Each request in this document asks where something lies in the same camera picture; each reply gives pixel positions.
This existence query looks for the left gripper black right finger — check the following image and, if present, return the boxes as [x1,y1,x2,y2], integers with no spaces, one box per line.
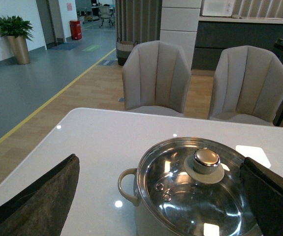
[240,157,283,236]

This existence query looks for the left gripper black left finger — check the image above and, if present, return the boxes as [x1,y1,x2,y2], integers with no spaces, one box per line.
[0,154,80,236]

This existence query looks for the glass pot lid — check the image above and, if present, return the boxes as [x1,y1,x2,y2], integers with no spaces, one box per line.
[136,137,262,236]

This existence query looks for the grey electric cooking pot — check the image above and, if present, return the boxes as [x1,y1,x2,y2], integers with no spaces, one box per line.
[117,137,266,236]

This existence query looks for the beige chair on right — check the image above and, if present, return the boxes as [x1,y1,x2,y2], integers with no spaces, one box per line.
[208,45,283,126]

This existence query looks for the beige chair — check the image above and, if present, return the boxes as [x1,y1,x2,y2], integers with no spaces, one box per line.
[122,40,191,117]
[208,45,283,126]

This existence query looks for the blue floor mat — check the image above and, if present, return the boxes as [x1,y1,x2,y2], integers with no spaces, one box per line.
[50,43,79,51]

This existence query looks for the beige chair on left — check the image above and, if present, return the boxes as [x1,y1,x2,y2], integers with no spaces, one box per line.
[122,40,191,117]

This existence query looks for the dark kitchen counter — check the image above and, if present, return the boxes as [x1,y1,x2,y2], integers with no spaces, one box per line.
[191,19,283,71]

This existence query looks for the green potted plant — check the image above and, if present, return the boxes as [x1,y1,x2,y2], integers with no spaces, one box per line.
[0,15,33,64]

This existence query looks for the woven basket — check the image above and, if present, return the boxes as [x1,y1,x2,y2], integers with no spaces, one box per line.
[116,37,138,66]

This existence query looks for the red floor box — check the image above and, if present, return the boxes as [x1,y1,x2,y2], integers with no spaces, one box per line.
[69,20,82,40]

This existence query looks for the white microwave oven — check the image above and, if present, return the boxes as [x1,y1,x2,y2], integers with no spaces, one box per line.
[201,0,235,17]

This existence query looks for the grey office chair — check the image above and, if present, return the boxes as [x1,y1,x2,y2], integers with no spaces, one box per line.
[99,6,113,28]

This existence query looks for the white pillar cabinet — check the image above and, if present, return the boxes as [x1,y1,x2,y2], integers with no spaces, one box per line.
[159,0,202,66]

